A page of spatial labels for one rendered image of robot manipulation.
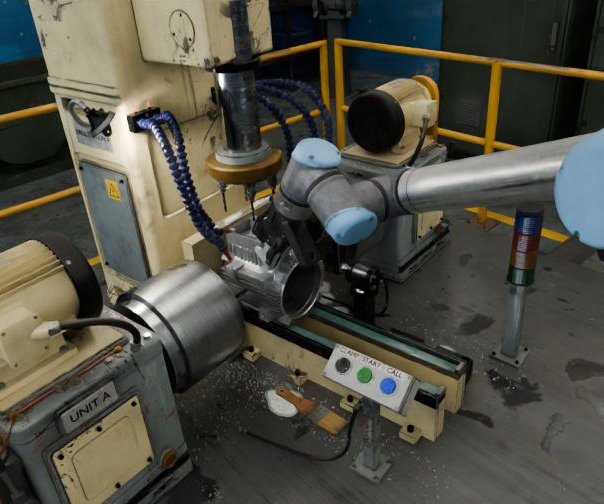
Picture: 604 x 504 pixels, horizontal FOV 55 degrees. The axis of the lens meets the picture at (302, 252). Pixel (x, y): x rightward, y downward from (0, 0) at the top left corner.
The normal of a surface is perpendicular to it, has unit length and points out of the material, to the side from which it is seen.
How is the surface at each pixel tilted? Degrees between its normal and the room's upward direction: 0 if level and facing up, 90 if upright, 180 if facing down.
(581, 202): 83
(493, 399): 0
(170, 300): 24
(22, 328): 90
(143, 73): 90
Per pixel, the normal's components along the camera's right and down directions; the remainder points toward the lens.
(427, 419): -0.63, 0.42
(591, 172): -0.87, 0.18
